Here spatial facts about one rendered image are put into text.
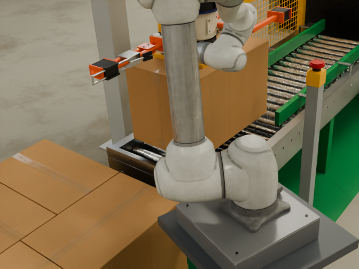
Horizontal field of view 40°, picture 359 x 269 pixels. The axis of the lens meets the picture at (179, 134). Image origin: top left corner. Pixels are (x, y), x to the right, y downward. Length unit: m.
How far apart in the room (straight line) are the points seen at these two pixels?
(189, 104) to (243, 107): 0.99
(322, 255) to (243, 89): 0.99
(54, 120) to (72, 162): 1.68
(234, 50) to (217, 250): 0.75
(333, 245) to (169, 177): 0.60
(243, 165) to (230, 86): 0.82
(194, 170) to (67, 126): 2.70
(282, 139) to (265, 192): 1.03
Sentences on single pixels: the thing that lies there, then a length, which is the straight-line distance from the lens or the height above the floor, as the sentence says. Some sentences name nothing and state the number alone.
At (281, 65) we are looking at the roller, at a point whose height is 0.52.
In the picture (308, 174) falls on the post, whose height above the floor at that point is 0.44.
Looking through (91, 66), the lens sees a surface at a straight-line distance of 1.93.
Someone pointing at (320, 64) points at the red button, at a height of 1.04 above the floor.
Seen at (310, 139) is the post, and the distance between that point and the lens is 2.50.
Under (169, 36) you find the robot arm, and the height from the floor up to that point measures 1.46.
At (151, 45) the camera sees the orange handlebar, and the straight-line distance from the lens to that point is 2.10.
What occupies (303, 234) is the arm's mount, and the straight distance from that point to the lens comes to 1.70.
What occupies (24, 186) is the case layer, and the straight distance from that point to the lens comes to 2.53.
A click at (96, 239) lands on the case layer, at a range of 2.12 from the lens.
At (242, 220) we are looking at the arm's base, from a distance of 1.67.
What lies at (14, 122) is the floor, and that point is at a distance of 4.39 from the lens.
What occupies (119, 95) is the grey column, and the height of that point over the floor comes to 0.47.
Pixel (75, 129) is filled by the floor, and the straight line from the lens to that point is 4.08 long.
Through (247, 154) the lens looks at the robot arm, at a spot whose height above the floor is 1.09.
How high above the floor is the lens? 1.93
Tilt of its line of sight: 30 degrees down
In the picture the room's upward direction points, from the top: 4 degrees counter-clockwise
